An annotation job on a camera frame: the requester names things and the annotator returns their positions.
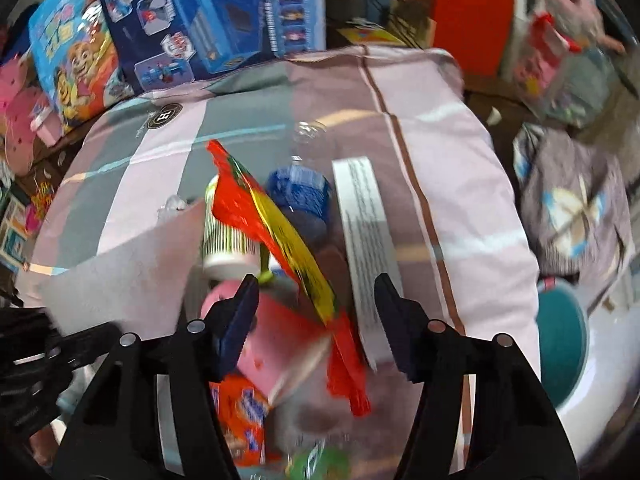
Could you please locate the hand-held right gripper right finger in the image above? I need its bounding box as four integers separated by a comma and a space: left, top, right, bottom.
374, 273, 581, 480

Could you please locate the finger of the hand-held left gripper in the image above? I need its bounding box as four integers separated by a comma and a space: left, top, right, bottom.
47, 322, 123, 367

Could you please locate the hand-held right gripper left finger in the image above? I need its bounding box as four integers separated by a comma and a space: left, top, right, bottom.
52, 274, 261, 480

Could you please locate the pink carton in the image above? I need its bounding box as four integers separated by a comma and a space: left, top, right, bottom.
200, 280, 333, 406

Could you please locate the white green cup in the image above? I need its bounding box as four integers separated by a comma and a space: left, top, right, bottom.
202, 175, 263, 281

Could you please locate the orange snack packet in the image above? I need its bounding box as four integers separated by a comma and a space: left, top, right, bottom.
210, 375, 273, 468

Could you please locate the grey translucent plastic bag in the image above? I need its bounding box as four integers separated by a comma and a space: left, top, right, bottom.
20, 195, 207, 333

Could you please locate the red yellow snack wrapper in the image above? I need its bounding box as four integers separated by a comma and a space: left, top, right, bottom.
206, 139, 373, 417

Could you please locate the white paper strip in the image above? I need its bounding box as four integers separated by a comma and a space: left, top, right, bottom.
331, 157, 406, 371

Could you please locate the blue label plastic bottle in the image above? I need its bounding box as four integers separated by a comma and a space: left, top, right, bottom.
265, 120, 336, 261

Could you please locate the colourful toy box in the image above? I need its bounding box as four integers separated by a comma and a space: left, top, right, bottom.
0, 180, 56, 276

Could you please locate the striped pink grey blanket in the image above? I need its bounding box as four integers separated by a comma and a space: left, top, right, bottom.
20, 45, 543, 480

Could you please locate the grey printed cloth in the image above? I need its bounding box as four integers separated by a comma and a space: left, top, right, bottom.
512, 122, 636, 281

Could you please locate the pink toy box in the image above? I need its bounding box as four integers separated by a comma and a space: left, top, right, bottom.
0, 55, 63, 176

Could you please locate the cartoon puppy bag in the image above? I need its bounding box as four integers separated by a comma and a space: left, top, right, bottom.
27, 0, 136, 136

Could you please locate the yellow red flat box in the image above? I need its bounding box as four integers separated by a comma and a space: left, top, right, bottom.
340, 22, 401, 50

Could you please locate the clear toy package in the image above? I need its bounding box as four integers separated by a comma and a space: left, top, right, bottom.
515, 12, 621, 128

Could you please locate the blue toy box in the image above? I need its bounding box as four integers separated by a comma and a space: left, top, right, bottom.
92, 0, 328, 96

